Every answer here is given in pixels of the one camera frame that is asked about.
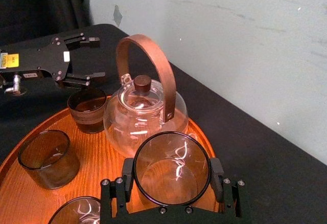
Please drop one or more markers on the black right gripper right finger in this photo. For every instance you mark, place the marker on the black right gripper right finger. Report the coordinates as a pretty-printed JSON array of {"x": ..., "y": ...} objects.
[{"x": 231, "y": 196}]

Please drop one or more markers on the glass lid with dark knob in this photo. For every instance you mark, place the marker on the glass lid with dark knob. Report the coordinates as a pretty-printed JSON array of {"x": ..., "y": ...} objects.
[{"x": 141, "y": 84}]

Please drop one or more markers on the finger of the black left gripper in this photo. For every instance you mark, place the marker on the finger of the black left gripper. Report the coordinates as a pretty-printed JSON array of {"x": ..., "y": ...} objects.
[
  {"x": 76, "y": 81},
  {"x": 81, "y": 42}
]

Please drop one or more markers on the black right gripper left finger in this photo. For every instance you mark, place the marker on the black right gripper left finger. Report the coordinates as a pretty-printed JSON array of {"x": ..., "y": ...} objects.
[{"x": 113, "y": 196}]

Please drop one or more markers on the black table cloth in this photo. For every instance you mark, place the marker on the black table cloth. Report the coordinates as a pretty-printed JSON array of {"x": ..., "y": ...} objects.
[{"x": 255, "y": 170}]

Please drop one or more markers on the round orange wooden tray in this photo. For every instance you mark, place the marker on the round orange wooden tray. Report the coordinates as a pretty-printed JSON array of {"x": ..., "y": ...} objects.
[{"x": 102, "y": 157}]

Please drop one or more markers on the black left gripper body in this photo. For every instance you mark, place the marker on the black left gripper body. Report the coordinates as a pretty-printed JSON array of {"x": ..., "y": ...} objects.
[{"x": 38, "y": 57}]

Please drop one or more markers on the black curtain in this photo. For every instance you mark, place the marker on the black curtain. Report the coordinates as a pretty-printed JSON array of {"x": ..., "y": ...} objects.
[{"x": 38, "y": 4}]

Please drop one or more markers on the smoky glass with brown band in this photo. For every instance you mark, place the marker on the smoky glass with brown band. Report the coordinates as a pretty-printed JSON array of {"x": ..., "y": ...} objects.
[{"x": 88, "y": 116}]

